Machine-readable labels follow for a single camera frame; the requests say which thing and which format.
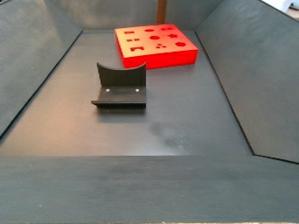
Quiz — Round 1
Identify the black curved fixture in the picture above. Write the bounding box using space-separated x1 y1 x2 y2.
91 64 145 108

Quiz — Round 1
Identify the brown oval rod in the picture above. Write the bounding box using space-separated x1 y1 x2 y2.
156 0 167 24

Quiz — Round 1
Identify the red block with shaped holes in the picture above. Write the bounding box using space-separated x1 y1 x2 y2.
115 24 199 69

